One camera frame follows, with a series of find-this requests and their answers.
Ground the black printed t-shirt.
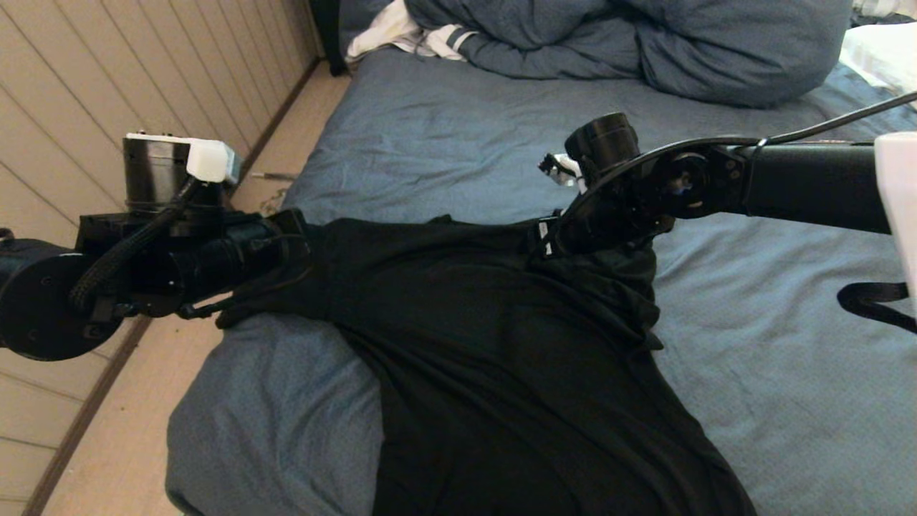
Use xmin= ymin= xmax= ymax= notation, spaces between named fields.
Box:
xmin=215 ymin=214 xmax=759 ymax=516

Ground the blue bed sheet mattress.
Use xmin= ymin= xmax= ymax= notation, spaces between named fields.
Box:
xmin=166 ymin=47 xmax=917 ymax=516

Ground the blue crumpled duvet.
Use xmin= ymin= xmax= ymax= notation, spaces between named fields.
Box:
xmin=340 ymin=0 xmax=853 ymax=108

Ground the white striped garment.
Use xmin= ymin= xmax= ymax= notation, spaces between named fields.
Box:
xmin=346 ymin=0 xmax=477 ymax=64

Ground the white pillow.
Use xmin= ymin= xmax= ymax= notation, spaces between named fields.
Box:
xmin=840 ymin=24 xmax=917 ymax=108

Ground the thin black cable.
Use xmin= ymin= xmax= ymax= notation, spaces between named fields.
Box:
xmin=179 ymin=236 xmax=316 ymax=320

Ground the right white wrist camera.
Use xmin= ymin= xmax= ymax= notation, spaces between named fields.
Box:
xmin=539 ymin=153 xmax=587 ymax=191

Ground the black braided cable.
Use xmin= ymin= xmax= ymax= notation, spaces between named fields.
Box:
xmin=69 ymin=179 xmax=205 ymax=309

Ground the black bed headboard post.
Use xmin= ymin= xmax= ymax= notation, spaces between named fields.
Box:
xmin=308 ymin=0 xmax=350 ymax=78

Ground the black strap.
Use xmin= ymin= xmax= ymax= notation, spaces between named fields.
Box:
xmin=837 ymin=282 xmax=917 ymax=335

